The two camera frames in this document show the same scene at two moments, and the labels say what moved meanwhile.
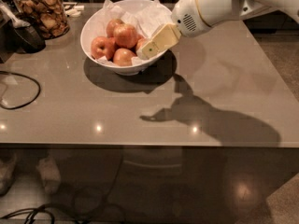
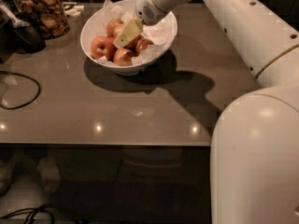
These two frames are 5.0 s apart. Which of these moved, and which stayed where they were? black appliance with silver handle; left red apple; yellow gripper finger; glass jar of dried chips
Moved: yellow gripper finger
Stayed: glass jar of dried chips; left red apple; black appliance with silver handle
